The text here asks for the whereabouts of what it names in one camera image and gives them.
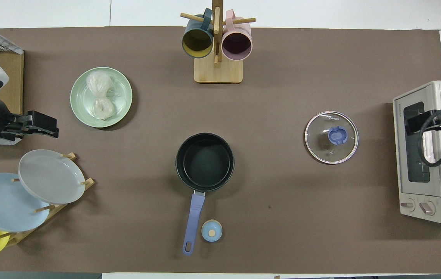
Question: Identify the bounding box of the white vermicelli bundle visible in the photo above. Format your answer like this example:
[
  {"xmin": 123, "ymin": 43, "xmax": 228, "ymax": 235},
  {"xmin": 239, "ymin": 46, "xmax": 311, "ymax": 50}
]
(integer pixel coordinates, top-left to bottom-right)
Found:
[{"xmin": 86, "ymin": 71, "xmax": 118, "ymax": 120}]

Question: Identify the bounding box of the wooden mug tree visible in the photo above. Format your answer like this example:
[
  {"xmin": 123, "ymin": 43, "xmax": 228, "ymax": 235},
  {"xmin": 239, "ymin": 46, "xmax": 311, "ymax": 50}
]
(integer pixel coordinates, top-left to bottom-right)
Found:
[{"xmin": 180, "ymin": 0, "xmax": 256, "ymax": 84}]

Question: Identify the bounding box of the glass lid purple knob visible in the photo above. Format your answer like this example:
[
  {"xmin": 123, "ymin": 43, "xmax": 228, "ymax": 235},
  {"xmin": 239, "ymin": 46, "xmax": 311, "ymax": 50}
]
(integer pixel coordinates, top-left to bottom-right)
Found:
[{"xmin": 304, "ymin": 111, "xmax": 359, "ymax": 165}]

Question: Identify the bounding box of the wooden plate rack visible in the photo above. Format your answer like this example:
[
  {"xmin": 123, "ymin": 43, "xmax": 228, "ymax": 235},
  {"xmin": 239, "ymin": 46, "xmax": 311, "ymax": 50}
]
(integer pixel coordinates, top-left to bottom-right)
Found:
[{"xmin": 0, "ymin": 152, "xmax": 95, "ymax": 247}]

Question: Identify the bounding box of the grey plate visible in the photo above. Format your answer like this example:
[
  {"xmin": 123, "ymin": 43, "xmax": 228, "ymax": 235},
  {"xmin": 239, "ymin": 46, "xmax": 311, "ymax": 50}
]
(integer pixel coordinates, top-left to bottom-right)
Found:
[{"xmin": 18, "ymin": 149, "xmax": 86, "ymax": 205}]

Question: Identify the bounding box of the green plate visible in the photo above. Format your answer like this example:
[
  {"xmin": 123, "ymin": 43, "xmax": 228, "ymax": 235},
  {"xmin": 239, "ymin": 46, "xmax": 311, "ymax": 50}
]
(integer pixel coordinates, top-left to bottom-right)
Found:
[{"xmin": 70, "ymin": 67, "xmax": 132, "ymax": 128}]

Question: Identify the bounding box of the pink mug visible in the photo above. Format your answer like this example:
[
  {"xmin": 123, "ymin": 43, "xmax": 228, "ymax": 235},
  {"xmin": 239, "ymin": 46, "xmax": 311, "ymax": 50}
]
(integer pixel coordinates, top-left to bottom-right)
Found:
[{"xmin": 221, "ymin": 10, "xmax": 252, "ymax": 61}]

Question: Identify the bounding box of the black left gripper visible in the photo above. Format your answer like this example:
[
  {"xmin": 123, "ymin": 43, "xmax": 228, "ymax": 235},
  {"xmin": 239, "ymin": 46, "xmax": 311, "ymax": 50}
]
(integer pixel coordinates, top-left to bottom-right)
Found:
[{"xmin": 21, "ymin": 111, "xmax": 59, "ymax": 138}]

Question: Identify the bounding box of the dark pot purple handle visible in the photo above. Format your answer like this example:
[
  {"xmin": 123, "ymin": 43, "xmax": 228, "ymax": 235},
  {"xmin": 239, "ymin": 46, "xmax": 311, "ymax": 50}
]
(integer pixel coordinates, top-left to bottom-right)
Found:
[{"xmin": 175, "ymin": 133, "xmax": 235, "ymax": 256}]

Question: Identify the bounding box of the light blue plate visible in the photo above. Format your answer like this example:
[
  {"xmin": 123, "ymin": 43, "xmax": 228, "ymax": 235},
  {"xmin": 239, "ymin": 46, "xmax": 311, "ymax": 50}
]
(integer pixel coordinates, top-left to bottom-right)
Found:
[{"xmin": 0, "ymin": 173, "xmax": 50, "ymax": 232}]

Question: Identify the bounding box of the brown table mat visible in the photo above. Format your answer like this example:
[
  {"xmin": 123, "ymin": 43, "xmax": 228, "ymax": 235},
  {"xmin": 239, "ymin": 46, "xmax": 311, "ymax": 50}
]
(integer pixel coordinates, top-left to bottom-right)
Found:
[{"xmin": 0, "ymin": 26, "xmax": 441, "ymax": 274}]

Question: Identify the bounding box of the dark teal mug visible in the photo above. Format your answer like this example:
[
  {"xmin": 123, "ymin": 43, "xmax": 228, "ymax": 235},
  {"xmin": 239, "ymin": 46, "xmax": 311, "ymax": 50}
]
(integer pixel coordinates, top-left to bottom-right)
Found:
[{"xmin": 182, "ymin": 9, "xmax": 214, "ymax": 59}]

